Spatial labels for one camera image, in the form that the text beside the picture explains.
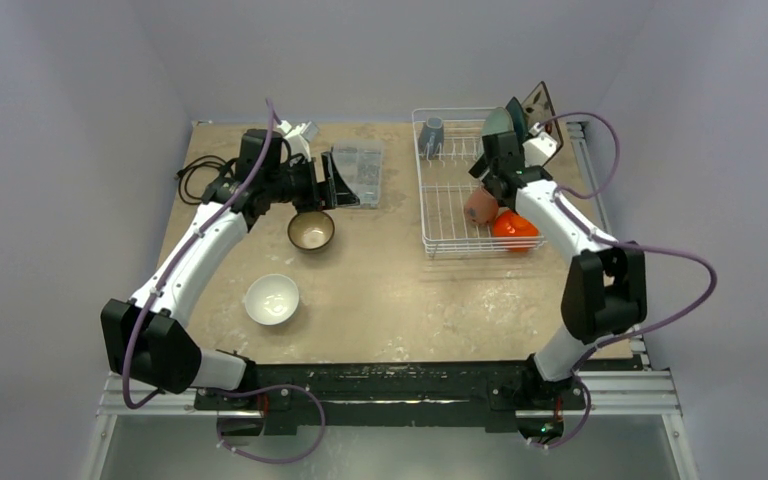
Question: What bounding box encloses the black table edge rail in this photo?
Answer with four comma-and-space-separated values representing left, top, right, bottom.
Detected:
95, 360, 683, 439

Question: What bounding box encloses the grey printed mug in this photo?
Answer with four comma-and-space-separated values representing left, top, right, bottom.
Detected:
417, 116, 445, 159

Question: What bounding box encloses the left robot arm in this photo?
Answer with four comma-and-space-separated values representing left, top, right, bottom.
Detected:
100, 126, 360, 409

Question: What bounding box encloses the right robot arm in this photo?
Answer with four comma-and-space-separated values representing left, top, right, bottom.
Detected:
473, 131, 647, 407

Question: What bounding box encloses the white bowl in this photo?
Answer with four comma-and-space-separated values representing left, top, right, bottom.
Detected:
244, 274, 300, 326

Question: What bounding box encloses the brown rimmed beige bowl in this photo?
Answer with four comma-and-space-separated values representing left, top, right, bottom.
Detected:
287, 211, 336, 252

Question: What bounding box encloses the pink flowered mug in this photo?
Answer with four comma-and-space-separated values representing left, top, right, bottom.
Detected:
463, 186, 499, 226

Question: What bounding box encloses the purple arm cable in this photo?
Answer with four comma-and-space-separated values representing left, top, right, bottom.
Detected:
120, 97, 327, 465
529, 111, 719, 452

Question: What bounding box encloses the black coiled cable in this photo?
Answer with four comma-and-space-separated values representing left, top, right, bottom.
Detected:
175, 154, 240, 207

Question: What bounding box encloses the clear plastic screw box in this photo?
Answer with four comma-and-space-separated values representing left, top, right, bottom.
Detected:
332, 139, 385, 209

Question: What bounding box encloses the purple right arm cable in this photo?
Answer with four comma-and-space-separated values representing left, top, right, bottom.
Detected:
529, 111, 719, 452

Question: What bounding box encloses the white wire dish rack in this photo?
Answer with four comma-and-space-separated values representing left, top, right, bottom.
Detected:
411, 107, 544, 257

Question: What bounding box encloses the light green round plate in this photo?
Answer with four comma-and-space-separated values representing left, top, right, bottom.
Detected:
481, 107, 515, 137

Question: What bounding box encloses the orange bowl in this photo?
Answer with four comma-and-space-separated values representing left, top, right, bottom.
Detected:
492, 210, 540, 253

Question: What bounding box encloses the teal square plate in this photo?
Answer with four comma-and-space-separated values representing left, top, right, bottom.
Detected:
505, 96, 528, 144

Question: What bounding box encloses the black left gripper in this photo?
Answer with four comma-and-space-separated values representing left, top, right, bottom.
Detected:
265, 151, 358, 213

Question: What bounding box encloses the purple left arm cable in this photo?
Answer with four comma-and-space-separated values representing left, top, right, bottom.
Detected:
120, 97, 327, 465

